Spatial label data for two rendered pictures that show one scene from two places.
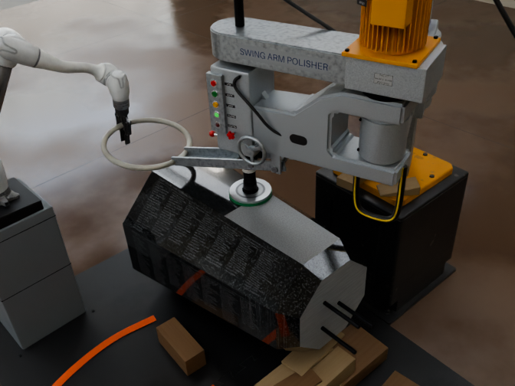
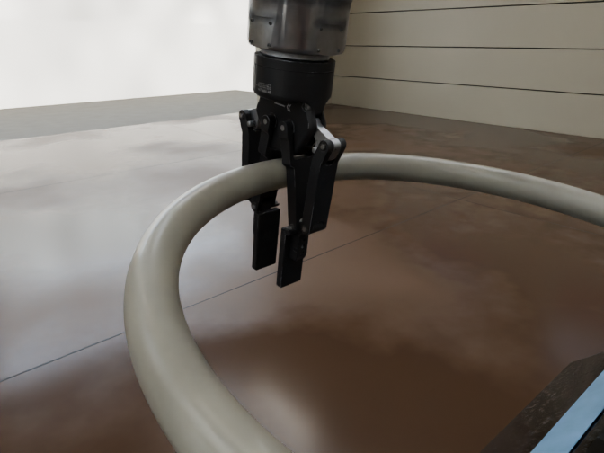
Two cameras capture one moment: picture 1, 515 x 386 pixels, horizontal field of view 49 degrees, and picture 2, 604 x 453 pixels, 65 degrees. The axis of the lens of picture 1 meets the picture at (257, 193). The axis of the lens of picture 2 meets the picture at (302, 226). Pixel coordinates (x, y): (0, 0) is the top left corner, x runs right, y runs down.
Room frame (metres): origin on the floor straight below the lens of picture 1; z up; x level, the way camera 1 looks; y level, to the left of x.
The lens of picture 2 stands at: (2.39, 0.72, 1.11)
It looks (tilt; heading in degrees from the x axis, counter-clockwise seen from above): 21 degrees down; 0
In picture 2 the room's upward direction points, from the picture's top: straight up
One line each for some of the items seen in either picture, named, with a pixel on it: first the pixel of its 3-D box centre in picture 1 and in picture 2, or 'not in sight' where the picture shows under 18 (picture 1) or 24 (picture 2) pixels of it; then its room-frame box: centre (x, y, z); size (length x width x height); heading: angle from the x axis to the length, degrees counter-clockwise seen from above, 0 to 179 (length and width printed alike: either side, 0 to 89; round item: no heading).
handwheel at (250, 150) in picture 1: (255, 147); not in sight; (2.17, 0.00, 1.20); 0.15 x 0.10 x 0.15; 58
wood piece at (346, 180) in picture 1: (355, 175); not in sight; (2.47, -0.52, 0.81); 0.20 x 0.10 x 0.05; 137
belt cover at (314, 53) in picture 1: (315, 57); not in sight; (2.15, -0.26, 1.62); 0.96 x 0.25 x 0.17; 58
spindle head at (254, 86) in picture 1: (260, 109); not in sight; (2.29, -0.03, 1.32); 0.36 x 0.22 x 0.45; 58
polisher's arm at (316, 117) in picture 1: (321, 129); not in sight; (2.12, -0.29, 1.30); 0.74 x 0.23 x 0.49; 58
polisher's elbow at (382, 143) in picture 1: (382, 132); not in sight; (1.98, -0.52, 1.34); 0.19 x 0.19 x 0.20
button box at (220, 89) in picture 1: (218, 103); not in sight; (2.28, 0.15, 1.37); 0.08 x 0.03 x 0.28; 58
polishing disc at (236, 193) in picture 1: (250, 190); not in sight; (2.34, 0.04, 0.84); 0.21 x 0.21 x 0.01
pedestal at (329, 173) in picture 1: (385, 223); not in sight; (2.59, -0.75, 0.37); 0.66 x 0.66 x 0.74; 39
